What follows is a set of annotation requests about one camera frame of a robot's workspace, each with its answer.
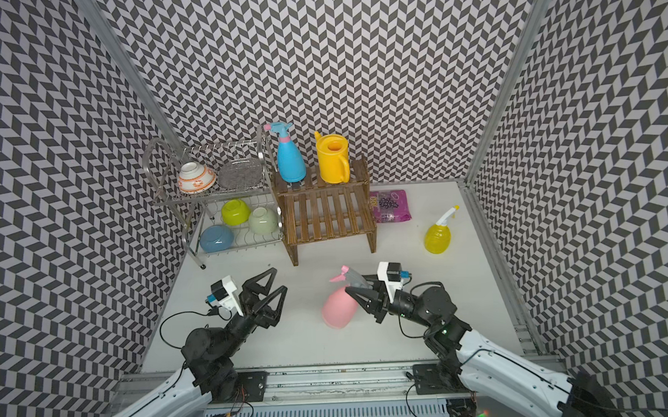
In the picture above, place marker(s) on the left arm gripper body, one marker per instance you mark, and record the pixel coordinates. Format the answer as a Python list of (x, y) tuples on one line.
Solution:
[(247, 324)]

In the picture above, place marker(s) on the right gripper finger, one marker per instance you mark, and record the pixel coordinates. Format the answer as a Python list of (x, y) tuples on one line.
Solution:
[(372, 286), (366, 298)]

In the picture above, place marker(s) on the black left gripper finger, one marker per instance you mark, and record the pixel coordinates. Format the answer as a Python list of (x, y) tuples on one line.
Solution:
[(258, 287), (276, 302)]

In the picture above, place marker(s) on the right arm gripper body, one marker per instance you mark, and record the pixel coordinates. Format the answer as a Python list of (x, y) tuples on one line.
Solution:
[(403, 306)]

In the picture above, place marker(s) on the yellow spray bottle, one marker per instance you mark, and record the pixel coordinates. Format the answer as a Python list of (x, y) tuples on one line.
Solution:
[(438, 236)]

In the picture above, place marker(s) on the blue spray bottle pink cap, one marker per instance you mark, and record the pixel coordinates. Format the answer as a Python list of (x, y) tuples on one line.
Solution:
[(290, 162)]

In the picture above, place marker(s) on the yellow watering can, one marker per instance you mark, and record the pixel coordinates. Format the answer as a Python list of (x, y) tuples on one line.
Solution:
[(333, 158)]

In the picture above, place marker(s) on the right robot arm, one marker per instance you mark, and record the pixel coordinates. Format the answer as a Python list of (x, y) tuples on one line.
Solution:
[(467, 359)]

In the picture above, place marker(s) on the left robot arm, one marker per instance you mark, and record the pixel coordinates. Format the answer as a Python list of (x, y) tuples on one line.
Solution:
[(207, 373)]

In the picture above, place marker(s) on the wooden slatted shelf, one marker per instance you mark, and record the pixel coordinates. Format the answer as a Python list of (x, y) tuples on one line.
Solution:
[(315, 211)]

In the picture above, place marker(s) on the blue ceramic bowl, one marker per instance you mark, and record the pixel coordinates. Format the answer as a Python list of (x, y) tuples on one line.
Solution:
[(216, 239)]

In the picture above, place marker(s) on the pale green ceramic bowl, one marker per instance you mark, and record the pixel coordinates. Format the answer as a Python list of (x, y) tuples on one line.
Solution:
[(263, 221)]

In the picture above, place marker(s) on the purple packet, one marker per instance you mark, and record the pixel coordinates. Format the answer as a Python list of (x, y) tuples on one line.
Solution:
[(390, 206)]

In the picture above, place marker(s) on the lime green bowl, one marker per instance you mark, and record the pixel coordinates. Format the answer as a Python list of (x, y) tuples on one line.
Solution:
[(235, 212)]

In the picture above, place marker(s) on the metal dish rack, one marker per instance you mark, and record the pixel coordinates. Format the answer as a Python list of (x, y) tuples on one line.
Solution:
[(196, 212)]

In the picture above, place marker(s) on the grey patterned plate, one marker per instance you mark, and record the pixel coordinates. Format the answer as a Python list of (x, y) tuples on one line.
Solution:
[(240, 175)]

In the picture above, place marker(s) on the white orange patterned bowl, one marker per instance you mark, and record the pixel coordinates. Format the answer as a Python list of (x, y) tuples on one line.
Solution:
[(195, 177)]

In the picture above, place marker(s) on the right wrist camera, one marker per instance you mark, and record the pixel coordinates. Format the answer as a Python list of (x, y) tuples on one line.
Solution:
[(393, 277)]

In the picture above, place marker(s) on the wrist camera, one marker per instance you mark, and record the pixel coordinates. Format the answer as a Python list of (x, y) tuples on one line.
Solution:
[(393, 277), (224, 294)]

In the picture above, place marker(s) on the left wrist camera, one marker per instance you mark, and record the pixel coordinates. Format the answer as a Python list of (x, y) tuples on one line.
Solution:
[(224, 294)]

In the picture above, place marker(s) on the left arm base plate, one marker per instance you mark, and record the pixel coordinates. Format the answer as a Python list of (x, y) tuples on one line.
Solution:
[(249, 386)]

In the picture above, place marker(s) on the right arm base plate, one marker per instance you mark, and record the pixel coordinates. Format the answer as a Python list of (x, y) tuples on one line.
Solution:
[(433, 379)]

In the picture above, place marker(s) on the aluminium rail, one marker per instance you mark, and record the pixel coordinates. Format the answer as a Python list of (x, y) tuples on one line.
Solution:
[(328, 384)]

